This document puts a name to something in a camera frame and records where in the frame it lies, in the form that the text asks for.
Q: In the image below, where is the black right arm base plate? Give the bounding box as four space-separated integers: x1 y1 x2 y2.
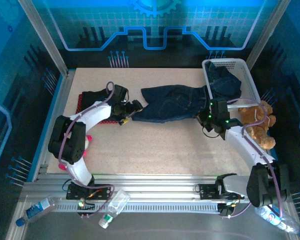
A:
197 183 246 201

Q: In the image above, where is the aluminium frame rail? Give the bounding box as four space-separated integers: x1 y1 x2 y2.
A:
19 173 291 203

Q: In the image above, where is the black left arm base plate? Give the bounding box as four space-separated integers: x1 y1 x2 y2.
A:
66 183 113 201

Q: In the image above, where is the black skirt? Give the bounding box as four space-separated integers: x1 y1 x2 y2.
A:
80 89 116 113

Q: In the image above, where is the white perforated plastic basket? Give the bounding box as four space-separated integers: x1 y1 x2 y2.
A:
201 58 261 110

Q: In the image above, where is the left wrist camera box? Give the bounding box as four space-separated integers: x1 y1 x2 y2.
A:
113 84 130 103

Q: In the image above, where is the aluminium table side rail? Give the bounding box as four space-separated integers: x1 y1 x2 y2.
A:
32 69 76 181

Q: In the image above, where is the slotted grey cable duct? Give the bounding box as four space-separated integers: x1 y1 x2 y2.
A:
52 201 222 214

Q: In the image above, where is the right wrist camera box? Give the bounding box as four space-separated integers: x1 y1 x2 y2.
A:
209 98 229 118

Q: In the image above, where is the red polka dot skirt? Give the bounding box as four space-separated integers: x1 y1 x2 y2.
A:
75 93 121 126

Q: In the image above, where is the blue label water bottle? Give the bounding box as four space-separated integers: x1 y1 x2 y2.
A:
15 196 56 227
254 199 300 238

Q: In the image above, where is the brown teddy bear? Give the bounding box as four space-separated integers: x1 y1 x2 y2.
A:
237 100 277 151

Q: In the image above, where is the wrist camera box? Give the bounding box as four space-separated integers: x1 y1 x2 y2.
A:
113 84 130 103
209 98 229 118

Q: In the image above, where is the empty clear green-capped bottle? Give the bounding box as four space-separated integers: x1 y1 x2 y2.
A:
97 189 131 229

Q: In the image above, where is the pink striped plush toy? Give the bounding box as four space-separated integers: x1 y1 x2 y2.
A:
57 134 93 171

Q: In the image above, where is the aluminium frame post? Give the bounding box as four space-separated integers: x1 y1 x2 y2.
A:
17 0 70 76
246 0 291 70

